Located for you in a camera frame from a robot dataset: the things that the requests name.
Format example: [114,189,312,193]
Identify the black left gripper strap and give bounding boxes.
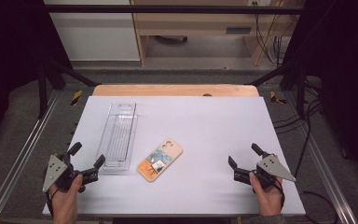
[45,186,60,217]

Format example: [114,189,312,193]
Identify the black gripper strap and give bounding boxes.
[45,186,60,217]
[272,179,286,213]

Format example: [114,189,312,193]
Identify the yellow black tape marker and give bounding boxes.
[70,90,84,106]
[268,90,288,105]

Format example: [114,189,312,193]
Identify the hanging cable bundle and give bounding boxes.
[254,2,300,67]

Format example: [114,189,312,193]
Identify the dark hose under desk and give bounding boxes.
[154,35,189,44]

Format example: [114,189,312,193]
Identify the wooden board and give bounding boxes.
[91,83,260,98]

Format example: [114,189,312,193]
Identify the clear plastic tray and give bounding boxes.
[95,101,139,173]

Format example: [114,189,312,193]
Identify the aluminium floor rail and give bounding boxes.
[283,91,358,224]
[0,89,62,224]

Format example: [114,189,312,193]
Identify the person's left hand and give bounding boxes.
[48,173,87,217]

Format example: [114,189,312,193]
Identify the person's right hand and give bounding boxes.
[248,171,284,217]

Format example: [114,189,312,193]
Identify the grey desk handle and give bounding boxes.
[225,26,253,35]

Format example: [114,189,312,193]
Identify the black metal frame strut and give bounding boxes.
[244,58,308,117]
[36,58,103,119]

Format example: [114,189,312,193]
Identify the black curtain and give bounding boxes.
[282,0,358,183]
[0,0,73,154]

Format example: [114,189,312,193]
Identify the black horizontal frame bar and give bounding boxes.
[45,4,306,15]

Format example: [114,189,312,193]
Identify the black right gripper strap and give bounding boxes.
[272,179,286,213]

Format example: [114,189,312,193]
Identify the black floor cables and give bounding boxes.
[272,77,340,224]

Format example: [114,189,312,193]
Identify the white cabinet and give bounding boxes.
[43,0,141,63]

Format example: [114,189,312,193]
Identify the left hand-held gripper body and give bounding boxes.
[41,151,100,194]

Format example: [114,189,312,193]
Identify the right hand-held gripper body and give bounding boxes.
[233,153,297,190]

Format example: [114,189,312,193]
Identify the wooden desk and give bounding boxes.
[129,0,306,67]

